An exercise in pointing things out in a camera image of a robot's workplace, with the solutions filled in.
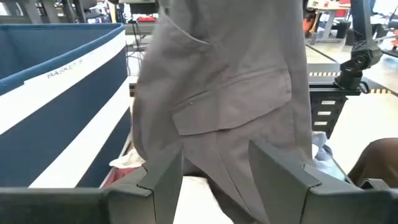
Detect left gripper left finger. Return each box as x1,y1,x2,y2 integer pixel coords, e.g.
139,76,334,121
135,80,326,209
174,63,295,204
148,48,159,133
107,141,185,224

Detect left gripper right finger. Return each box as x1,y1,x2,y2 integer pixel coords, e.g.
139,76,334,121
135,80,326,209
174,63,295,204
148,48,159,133
248,139,398,224

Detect large white towel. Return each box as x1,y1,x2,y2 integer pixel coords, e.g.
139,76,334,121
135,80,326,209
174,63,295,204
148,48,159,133
172,175,234,224

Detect dark grey trousers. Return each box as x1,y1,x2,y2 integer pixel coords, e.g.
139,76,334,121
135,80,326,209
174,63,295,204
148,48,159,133
131,0,314,224

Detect small white cloth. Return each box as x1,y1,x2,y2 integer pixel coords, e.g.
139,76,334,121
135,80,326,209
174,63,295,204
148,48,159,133
108,147,146,169

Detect dark red garment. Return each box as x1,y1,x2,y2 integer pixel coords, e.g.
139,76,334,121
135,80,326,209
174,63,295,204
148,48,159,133
99,166,141,189

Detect light blue garment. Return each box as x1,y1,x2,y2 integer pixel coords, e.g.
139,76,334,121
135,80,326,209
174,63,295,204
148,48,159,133
312,130,346,182

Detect black box with white labels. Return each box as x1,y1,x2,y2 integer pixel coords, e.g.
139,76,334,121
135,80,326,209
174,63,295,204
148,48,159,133
309,87,349,139

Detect navy white striped fabric basket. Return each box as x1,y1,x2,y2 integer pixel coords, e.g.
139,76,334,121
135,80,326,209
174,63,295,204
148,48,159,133
0,22,133,189

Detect black metal table frame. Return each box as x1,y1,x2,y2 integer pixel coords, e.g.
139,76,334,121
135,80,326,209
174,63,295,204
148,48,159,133
307,62,398,185

